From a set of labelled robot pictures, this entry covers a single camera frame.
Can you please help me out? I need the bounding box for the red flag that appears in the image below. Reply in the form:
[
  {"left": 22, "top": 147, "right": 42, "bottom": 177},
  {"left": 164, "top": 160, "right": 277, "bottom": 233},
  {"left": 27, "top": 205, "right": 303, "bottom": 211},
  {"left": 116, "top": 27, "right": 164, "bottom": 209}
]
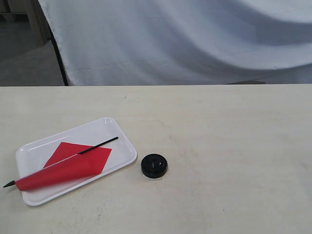
[{"left": 4, "top": 136, "right": 118, "bottom": 191}]

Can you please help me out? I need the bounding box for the black round flag base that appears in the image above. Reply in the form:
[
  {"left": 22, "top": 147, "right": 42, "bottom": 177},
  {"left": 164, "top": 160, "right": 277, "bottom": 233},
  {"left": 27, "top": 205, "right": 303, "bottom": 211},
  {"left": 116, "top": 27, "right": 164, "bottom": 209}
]
[{"left": 141, "top": 154, "right": 168, "bottom": 179}]

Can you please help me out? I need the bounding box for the white backdrop cloth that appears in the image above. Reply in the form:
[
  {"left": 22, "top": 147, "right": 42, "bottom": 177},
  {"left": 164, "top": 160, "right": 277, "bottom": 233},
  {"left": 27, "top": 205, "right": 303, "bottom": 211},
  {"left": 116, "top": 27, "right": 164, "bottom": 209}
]
[{"left": 40, "top": 0, "right": 312, "bottom": 86}]

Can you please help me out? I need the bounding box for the black backdrop stand pole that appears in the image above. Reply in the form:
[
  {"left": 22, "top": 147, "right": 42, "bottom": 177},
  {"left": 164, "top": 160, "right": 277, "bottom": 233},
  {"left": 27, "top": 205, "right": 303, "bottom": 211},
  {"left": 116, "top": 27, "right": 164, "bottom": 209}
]
[{"left": 48, "top": 24, "right": 69, "bottom": 86}]

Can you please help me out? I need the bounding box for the white rectangular plastic tray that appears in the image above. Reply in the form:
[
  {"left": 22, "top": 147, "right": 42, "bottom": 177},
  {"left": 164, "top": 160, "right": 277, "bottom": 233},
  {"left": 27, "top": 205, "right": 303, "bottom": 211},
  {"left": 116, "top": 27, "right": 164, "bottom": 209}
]
[{"left": 16, "top": 117, "right": 137, "bottom": 206}]

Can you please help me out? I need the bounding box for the wooden furniture in background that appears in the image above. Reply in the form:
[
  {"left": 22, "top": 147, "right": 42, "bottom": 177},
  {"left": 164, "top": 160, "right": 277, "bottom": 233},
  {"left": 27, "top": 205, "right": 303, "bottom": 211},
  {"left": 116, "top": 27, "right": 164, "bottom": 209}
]
[{"left": 0, "top": 0, "right": 51, "bottom": 46}]

